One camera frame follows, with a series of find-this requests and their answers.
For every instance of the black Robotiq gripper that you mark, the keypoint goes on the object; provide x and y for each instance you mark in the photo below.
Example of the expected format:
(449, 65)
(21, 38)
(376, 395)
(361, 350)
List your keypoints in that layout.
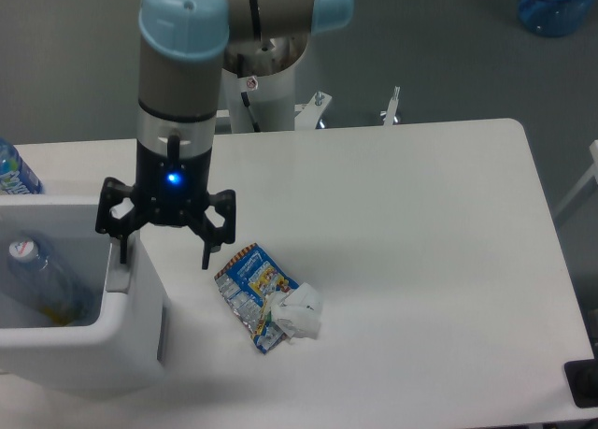
(167, 194)

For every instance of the white push-lid trash can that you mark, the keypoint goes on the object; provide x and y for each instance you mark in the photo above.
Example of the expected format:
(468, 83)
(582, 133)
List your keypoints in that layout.
(122, 347)

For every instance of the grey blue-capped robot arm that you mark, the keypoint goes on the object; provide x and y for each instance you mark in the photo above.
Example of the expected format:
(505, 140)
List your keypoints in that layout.
(182, 54)

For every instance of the blue snack wrapper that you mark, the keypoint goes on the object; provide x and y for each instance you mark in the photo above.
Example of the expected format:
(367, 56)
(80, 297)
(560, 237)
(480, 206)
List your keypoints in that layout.
(246, 283)

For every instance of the plastic bottle inside bin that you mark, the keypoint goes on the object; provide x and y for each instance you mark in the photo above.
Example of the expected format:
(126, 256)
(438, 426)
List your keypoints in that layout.
(53, 289)

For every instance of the blue labelled plastic bottle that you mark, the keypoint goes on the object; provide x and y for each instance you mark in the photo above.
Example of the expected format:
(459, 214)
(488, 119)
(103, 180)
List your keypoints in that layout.
(16, 175)

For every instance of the crumpled white paper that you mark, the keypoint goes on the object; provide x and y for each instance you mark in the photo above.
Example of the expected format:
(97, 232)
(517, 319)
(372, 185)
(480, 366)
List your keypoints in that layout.
(298, 312)

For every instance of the large blue water jug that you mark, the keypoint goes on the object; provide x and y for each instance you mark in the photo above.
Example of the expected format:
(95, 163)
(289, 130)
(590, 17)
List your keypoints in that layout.
(553, 18)

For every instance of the black device at table edge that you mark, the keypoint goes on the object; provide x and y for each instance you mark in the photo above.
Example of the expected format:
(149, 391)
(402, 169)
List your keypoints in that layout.
(582, 379)

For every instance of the white pedestal base frame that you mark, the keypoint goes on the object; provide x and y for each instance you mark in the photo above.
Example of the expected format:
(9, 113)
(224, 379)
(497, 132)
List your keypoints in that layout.
(310, 115)

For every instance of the white frame at right edge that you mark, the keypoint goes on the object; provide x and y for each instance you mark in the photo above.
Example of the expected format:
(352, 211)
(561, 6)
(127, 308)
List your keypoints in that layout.
(582, 190)

